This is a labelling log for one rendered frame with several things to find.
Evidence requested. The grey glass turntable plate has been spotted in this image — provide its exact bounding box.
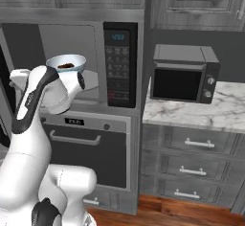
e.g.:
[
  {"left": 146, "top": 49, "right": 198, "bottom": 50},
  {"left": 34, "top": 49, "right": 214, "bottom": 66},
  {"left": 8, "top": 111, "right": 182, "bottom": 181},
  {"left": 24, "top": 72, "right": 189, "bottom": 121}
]
[{"left": 72, "top": 69, "right": 100, "bottom": 93}]

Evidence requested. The black toaster oven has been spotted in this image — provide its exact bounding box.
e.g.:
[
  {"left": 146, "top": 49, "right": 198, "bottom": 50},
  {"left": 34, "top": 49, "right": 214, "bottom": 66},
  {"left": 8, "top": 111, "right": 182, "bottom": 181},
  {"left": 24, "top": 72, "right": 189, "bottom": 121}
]
[{"left": 149, "top": 43, "right": 221, "bottom": 105}]

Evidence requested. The brown food in bowl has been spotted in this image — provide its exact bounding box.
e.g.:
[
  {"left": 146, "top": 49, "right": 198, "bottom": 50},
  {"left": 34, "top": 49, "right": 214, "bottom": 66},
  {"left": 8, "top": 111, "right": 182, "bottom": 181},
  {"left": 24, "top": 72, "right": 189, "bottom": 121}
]
[{"left": 56, "top": 62, "right": 77, "bottom": 70}]

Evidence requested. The grey drawer under oven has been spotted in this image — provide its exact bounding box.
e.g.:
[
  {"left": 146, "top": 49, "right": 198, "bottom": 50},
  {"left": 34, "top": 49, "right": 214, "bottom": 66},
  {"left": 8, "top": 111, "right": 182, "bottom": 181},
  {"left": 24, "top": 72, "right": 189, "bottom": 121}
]
[{"left": 81, "top": 187, "right": 122, "bottom": 211}]

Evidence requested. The built-in grey microwave oven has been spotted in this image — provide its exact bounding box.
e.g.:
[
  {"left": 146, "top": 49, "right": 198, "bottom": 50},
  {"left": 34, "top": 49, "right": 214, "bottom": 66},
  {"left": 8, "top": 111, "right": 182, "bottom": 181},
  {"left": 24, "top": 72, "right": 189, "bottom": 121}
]
[{"left": 0, "top": 20, "right": 142, "bottom": 110}]

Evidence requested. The black microwave door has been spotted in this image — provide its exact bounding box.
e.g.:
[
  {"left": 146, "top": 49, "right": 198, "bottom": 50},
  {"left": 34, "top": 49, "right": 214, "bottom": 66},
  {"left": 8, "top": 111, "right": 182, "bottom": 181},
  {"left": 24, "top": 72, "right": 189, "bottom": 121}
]
[{"left": 0, "top": 44, "right": 17, "bottom": 148}]

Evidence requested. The white drawer handle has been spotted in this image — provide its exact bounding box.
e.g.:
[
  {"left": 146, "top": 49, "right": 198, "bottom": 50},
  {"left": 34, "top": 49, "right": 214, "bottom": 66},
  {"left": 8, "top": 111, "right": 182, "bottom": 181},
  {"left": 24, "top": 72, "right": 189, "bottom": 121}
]
[
  {"left": 178, "top": 165, "right": 208, "bottom": 177},
  {"left": 173, "top": 188, "right": 201, "bottom": 200},
  {"left": 184, "top": 137, "right": 215, "bottom": 149},
  {"left": 82, "top": 197, "right": 100, "bottom": 206}
]

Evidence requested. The grey oven door handle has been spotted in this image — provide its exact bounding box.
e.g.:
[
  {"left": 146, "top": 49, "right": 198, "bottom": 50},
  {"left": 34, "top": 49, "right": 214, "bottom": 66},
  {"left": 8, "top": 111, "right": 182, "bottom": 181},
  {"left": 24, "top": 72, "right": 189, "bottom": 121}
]
[{"left": 49, "top": 129, "right": 102, "bottom": 147}]

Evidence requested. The pale blue bowl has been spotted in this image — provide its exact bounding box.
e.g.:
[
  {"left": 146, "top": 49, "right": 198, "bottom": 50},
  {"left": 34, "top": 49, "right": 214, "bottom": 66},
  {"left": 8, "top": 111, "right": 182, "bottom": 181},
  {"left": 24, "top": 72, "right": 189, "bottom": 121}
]
[{"left": 45, "top": 54, "right": 87, "bottom": 75}]

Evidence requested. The grey drawer front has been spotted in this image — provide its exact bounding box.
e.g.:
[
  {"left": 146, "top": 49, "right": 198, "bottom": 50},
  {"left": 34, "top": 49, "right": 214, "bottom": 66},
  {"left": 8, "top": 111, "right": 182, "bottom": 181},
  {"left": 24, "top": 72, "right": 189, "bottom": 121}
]
[
  {"left": 162, "top": 126, "right": 232, "bottom": 154},
  {"left": 159, "top": 154, "right": 227, "bottom": 180},
  {"left": 157, "top": 178, "right": 222, "bottom": 204}
]

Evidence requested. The white cupboard handle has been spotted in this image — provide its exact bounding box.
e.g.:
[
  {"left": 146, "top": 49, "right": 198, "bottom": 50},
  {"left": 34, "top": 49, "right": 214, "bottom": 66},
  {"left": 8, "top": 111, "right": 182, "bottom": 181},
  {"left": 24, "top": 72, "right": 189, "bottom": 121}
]
[{"left": 235, "top": 9, "right": 245, "bottom": 22}]

